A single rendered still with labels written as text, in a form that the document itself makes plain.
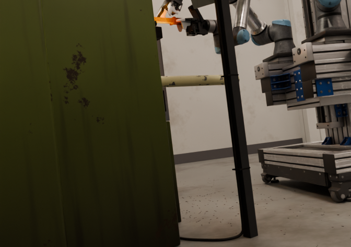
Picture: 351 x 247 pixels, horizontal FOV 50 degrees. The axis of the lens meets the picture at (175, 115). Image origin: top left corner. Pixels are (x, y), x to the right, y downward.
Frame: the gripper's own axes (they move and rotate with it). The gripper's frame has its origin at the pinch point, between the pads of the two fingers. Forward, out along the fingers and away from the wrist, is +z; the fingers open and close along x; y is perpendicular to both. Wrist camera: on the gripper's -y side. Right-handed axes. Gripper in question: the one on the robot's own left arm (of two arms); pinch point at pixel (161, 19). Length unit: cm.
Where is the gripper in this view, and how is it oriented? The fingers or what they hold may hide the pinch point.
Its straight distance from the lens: 204.5
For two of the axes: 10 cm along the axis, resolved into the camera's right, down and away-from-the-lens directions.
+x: -5.6, 1.0, 8.3
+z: -3.0, 9.0, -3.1
